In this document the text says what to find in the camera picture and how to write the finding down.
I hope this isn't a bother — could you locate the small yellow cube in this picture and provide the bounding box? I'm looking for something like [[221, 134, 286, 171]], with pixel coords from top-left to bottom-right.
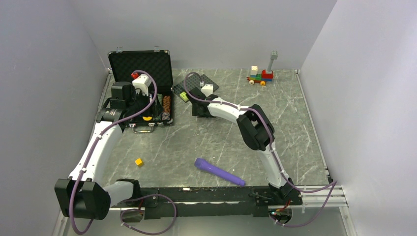
[[135, 158, 144, 167]]

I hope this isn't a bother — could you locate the green poker chip stack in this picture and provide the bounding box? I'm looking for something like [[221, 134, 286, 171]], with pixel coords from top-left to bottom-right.
[[155, 97, 164, 121]]

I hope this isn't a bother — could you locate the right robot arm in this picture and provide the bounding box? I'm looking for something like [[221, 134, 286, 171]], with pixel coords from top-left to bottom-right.
[[186, 88, 301, 205]]

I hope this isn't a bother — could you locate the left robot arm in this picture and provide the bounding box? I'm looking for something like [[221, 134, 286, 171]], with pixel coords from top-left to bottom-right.
[[55, 80, 151, 220]]

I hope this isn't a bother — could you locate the purple flashlight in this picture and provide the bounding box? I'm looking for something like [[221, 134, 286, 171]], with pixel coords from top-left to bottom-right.
[[194, 158, 245, 186]]

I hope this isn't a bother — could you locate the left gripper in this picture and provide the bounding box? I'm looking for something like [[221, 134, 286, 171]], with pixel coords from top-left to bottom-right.
[[126, 88, 164, 118]]

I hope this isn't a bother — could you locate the orange poker chip stack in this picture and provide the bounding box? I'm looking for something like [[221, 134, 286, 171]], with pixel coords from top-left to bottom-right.
[[162, 96, 171, 121]]

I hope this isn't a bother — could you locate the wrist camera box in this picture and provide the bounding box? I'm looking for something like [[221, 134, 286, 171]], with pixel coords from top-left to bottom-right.
[[131, 72, 151, 96], [200, 81, 214, 97]]

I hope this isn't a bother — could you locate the toy brick train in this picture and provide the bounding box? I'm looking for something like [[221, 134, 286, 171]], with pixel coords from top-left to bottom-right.
[[246, 50, 278, 86]]

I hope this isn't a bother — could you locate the lime green toy block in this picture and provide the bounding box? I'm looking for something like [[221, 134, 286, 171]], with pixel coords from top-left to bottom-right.
[[179, 92, 189, 103]]

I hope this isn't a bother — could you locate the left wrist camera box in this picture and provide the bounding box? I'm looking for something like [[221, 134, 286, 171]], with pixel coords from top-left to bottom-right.
[[131, 72, 151, 96]]

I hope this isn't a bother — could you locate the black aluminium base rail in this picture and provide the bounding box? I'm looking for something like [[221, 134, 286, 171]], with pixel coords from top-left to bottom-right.
[[54, 185, 354, 236]]

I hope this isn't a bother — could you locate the black poker set case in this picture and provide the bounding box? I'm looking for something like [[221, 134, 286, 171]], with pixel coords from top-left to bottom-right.
[[97, 50, 173, 129]]

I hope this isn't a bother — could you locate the dark grey building baseplate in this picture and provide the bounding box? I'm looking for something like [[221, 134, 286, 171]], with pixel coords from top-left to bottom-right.
[[173, 74, 201, 96]]

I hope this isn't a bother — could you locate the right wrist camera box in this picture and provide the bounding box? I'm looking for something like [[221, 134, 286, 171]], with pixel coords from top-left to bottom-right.
[[200, 81, 214, 97]]

